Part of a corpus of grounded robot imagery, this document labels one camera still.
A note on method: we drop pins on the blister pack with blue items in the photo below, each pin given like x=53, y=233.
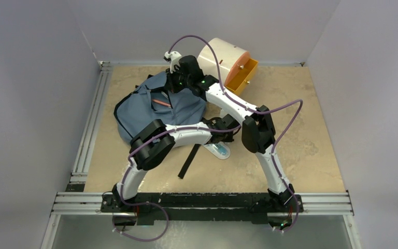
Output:
x=220, y=150

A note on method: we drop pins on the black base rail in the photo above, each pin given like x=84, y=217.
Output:
x=254, y=207

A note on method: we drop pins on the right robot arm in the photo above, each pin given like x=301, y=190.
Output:
x=256, y=124

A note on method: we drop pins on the cream round drawer cabinet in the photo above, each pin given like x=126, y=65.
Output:
x=224, y=57

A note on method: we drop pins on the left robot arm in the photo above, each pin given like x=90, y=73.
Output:
x=152, y=144

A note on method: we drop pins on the yellow open drawer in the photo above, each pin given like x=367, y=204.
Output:
x=239, y=78

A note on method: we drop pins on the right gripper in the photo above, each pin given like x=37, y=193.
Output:
x=171, y=84

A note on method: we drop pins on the blue backpack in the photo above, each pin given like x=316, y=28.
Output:
x=135, y=111

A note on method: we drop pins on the aluminium frame rail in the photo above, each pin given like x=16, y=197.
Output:
x=89, y=203

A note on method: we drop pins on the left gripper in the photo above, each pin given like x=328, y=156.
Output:
x=229, y=138

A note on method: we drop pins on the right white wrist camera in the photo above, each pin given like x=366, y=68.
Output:
x=173, y=58

